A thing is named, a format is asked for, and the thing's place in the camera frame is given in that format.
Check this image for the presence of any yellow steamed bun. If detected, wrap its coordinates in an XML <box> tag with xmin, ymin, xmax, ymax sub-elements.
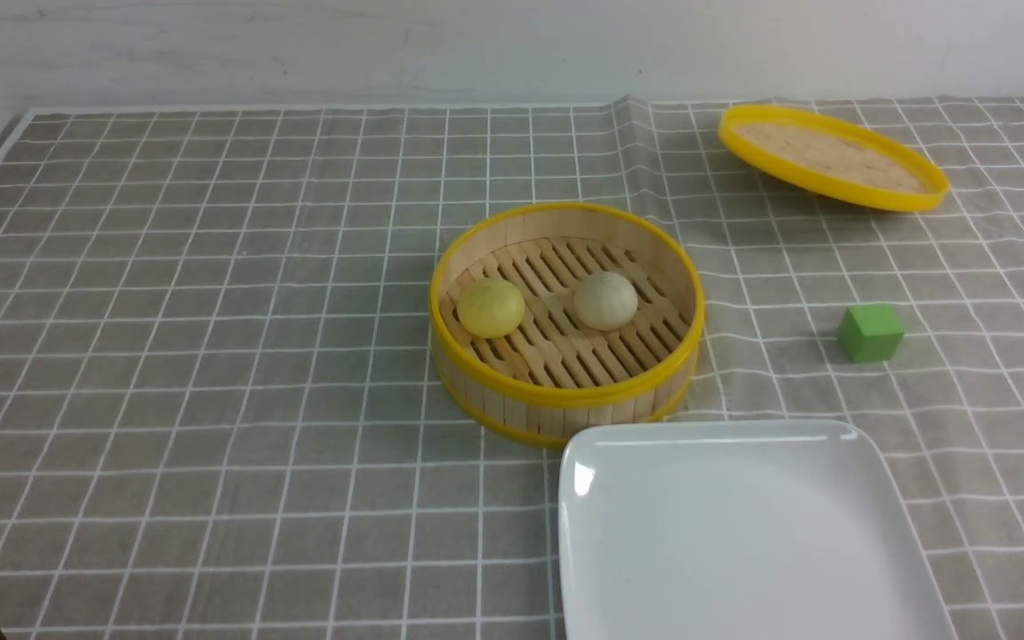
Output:
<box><xmin>455</xmin><ymin>278</ymin><xmax>527</xmax><ymax>340</ymax></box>

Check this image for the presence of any white steamed bun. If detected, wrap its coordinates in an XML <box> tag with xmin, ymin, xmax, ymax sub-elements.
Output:
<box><xmin>573</xmin><ymin>271</ymin><xmax>639</xmax><ymax>332</ymax></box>

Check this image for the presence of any white square plate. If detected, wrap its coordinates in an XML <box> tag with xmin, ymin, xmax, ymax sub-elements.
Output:
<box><xmin>558</xmin><ymin>419</ymin><xmax>956</xmax><ymax>639</ymax></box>

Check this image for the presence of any yellow rimmed bamboo steamer basket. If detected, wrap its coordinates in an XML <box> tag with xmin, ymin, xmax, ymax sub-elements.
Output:
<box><xmin>428</xmin><ymin>202</ymin><xmax>706</xmax><ymax>447</ymax></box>

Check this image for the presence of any grey checked tablecloth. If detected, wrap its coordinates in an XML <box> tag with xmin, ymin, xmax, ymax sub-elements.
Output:
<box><xmin>0</xmin><ymin>96</ymin><xmax>1024</xmax><ymax>639</ymax></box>

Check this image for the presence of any yellow rimmed bamboo steamer lid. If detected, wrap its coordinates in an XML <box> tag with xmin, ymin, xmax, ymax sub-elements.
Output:
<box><xmin>716</xmin><ymin>104</ymin><xmax>950</xmax><ymax>213</ymax></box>

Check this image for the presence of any green wooden cube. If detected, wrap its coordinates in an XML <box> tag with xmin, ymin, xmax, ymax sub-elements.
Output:
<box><xmin>836</xmin><ymin>303</ymin><xmax>905</xmax><ymax>364</ymax></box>

